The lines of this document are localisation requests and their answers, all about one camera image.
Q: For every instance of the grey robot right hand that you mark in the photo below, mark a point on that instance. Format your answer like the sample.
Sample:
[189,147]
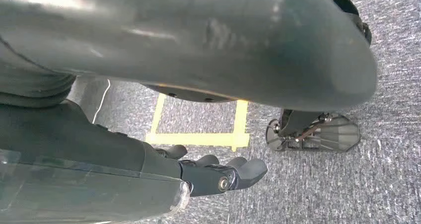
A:
[197,35]

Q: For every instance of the yellow floor tape square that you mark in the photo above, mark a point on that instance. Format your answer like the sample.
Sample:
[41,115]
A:
[197,139]

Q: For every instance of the black robot right leg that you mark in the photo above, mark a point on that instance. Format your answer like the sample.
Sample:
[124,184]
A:
[297,122]

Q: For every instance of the grey robot right foot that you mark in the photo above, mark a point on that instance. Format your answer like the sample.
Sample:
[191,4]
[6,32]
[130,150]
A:
[342,137]

